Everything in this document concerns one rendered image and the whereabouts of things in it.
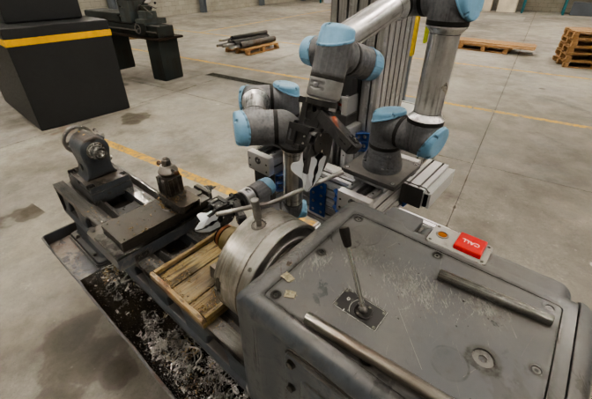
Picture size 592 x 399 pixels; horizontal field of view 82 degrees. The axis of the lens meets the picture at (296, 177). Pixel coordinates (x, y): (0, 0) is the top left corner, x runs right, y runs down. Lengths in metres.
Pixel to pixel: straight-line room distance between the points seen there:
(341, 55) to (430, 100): 0.48
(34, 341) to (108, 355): 0.47
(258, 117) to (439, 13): 0.59
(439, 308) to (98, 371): 1.91
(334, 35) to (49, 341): 2.30
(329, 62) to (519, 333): 0.61
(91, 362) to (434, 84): 2.15
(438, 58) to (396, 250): 0.58
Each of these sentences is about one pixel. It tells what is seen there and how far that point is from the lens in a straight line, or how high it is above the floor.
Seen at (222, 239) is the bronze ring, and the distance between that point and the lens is 1.08.
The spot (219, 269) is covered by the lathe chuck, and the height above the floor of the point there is 1.15.
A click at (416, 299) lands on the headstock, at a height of 1.25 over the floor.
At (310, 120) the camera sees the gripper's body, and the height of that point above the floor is 1.52.
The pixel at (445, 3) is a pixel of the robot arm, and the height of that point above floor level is 1.73.
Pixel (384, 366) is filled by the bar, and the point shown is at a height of 1.27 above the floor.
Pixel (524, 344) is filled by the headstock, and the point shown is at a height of 1.26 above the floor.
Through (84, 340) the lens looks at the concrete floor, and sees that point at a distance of 2.48.
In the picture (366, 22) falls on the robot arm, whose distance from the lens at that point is 1.00.
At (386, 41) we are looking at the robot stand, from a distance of 1.41.
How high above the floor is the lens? 1.81
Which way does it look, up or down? 31 degrees down
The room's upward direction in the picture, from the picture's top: straight up
